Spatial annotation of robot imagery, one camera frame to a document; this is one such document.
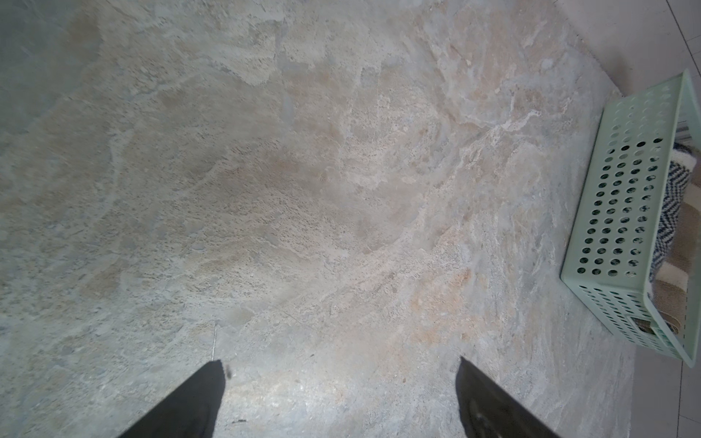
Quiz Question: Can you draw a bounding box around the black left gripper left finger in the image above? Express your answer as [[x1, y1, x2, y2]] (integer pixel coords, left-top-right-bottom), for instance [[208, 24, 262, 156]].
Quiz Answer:
[[120, 361, 226, 438]]

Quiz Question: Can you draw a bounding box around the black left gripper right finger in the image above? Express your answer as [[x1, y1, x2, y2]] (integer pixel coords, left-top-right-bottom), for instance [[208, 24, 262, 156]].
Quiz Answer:
[[456, 357, 559, 438]]

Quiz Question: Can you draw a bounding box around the mint green plastic basket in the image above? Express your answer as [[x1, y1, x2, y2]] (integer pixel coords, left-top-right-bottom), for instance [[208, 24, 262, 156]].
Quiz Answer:
[[560, 71, 700, 367]]

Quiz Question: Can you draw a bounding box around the brown beige plaid scarf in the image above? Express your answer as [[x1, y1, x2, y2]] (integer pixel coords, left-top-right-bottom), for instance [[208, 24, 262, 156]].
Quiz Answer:
[[634, 163, 701, 336]]

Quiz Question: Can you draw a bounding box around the black white houndstooth scarf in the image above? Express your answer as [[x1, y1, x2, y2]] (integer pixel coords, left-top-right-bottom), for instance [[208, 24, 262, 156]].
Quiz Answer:
[[649, 142, 697, 282]]

